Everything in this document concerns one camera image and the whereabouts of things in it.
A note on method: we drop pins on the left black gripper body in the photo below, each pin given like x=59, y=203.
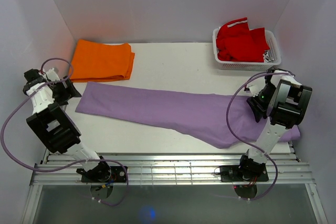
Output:
x=60, y=94

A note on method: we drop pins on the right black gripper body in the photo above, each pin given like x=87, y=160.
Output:
x=262, y=100

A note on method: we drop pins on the purple trousers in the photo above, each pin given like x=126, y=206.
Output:
x=211, y=118

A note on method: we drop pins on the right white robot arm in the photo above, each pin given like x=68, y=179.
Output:
x=282, y=102

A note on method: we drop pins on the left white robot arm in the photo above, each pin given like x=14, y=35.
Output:
x=54, y=127

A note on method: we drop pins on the folded orange trousers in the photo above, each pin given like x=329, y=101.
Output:
x=97, y=62

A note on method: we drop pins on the red trousers in basket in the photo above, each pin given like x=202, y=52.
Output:
x=236, y=42

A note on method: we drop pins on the white plastic basket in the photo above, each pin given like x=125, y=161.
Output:
x=273, y=53

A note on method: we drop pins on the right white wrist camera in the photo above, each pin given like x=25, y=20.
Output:
x=254, y=90

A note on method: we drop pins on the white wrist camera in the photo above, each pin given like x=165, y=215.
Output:
x=254, y=90
x=51, y=74

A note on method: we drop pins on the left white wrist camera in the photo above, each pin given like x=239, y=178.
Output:
x=51, y=74

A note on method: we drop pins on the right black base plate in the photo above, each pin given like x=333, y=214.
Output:
x=235, y=173

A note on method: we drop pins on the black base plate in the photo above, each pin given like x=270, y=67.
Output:
x=235, y=173
x=118, y=175

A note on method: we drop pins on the aluminium rail frame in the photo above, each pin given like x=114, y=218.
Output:
x=156, y=156

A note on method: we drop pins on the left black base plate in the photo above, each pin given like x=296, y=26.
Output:
x=118, y=175

